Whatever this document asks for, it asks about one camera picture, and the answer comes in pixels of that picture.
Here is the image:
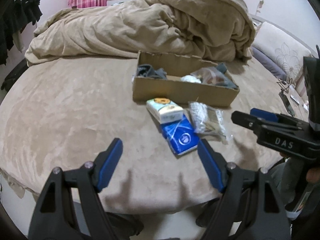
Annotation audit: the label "clear silver plastic bag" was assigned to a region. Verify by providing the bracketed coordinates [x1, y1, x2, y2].
[188, 101, 233, 143]

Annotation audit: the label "blue tissue pack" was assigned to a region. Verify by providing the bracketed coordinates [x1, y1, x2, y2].
[161, 115, 200, 156]

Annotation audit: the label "white green tissue pack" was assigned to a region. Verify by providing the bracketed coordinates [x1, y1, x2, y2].
[146, 98, 184, 124]

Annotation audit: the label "clear bag with snacks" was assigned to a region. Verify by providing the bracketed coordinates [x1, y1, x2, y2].
[191, 67, 219, 86]

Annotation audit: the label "grey cloth right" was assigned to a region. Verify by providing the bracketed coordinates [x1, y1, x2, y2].
[216, 63, 238, 89]

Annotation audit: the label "grey pillow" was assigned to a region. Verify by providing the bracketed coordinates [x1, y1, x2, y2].
[251, 47, 287, 81]

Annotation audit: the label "white floral pillow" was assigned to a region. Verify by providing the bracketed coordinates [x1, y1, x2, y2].
[252, 22, 312, 83]

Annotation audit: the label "brown cardboard box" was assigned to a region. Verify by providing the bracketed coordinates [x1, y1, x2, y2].
[132, 51, 240, 107]

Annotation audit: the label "white crumpled item in box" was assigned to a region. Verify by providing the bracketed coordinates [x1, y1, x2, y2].
[180, 75, 202, 83]

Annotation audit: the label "beige bed sheet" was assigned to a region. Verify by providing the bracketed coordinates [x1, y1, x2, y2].
[1, 56, 288, 214]

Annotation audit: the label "beige crumpled duvet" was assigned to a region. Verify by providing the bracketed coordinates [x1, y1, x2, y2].
[25, 0, 255, 66]

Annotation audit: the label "grey socks left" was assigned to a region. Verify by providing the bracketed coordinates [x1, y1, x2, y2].
[136, 64, 167, 80]

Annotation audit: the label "black hanging clothes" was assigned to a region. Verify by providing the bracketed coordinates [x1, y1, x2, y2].
[1, 0, 42, 64]

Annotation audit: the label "black phone with cable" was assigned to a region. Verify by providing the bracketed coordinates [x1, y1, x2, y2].
[277, 79, 299, 117]

